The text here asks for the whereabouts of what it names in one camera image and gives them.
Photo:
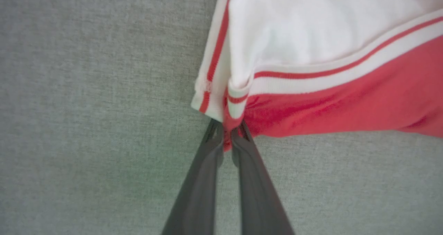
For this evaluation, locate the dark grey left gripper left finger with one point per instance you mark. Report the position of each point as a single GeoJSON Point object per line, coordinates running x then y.
{"type": "Point", "coordinates": [204, 186]}

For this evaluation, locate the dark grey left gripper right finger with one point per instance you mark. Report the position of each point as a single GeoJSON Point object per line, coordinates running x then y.
{"type": "Point", "coordinates": [256, 193]}

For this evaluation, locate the red and white garment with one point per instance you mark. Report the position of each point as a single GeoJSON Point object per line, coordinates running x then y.
{"type": "Point", "coordinates": [311, 37]}

